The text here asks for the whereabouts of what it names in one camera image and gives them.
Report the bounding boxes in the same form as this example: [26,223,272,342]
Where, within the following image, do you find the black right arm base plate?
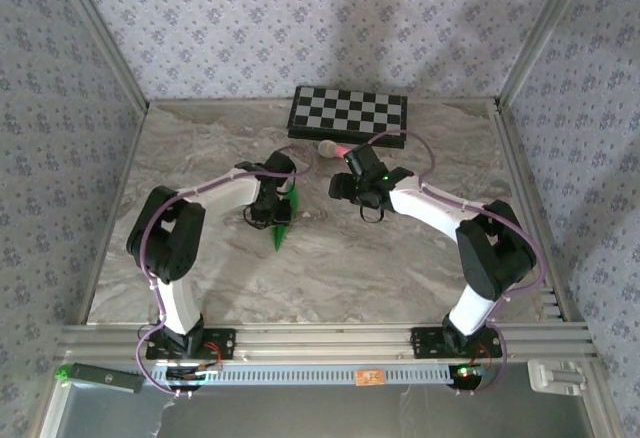
[410,326,503,359]

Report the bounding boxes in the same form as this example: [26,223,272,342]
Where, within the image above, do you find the white plastic bracket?
[527,359,589,397]

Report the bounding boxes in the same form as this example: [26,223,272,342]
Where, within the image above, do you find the black bar device green tip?
[55,362,145,393]

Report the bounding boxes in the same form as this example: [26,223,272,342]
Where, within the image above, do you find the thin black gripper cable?
[243,206,271,231]
[358,202,386,224]

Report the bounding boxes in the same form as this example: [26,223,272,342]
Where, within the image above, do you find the black and grey folding chessboard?
[287,85,409,150]

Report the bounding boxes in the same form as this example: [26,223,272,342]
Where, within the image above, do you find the aluminium side rail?
[77,102,150,325]
[492,97,576,322]

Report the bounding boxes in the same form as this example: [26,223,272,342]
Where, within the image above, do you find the aluminium frame post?
[494,0,596,109]
[49,0,151,112]

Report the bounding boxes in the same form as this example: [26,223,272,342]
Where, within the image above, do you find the long aluminium mounting rail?
[54,322,599,365]

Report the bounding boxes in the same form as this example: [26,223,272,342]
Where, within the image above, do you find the thin black left gripper cable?
[243,206,271,231]

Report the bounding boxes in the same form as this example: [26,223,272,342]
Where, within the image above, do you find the small circuit board green light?
[452,363,489,389]

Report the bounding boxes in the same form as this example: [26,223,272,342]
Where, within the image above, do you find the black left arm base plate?
[145,327,237,361]

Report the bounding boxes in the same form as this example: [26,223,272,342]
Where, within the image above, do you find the orange paper label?
[355,368,385,388]

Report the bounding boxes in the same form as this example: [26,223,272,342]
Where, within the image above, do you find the thin black right gripper cable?
[358,202,386,224]

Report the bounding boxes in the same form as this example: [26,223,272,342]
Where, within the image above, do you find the pink toy microphone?
[318,139,352,160]

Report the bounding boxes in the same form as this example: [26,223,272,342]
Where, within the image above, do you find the grey slotted cable duct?
[149,363,459,387]

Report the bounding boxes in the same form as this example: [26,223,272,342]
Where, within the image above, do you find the thin red wire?
[202,341,225,372]
[472,342,494,372]

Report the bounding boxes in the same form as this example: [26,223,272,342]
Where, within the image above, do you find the grey metal sheet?
[39,382,599,438]

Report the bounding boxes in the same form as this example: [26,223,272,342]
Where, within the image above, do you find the green square paper sheet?
[269,181,301,252]

